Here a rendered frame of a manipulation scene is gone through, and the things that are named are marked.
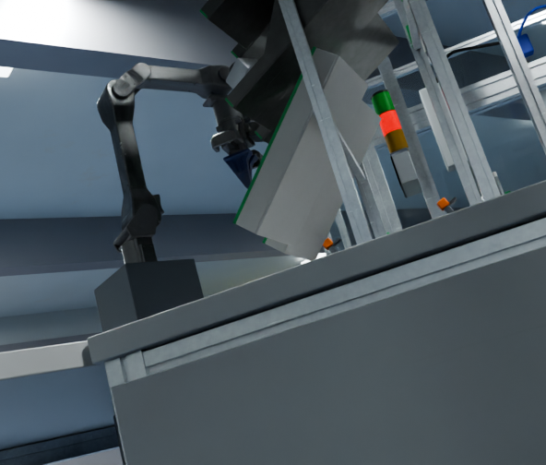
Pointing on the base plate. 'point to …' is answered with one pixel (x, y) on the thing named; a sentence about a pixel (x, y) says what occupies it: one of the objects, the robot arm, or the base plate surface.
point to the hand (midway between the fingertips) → (244, 172)
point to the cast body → (239, 70)
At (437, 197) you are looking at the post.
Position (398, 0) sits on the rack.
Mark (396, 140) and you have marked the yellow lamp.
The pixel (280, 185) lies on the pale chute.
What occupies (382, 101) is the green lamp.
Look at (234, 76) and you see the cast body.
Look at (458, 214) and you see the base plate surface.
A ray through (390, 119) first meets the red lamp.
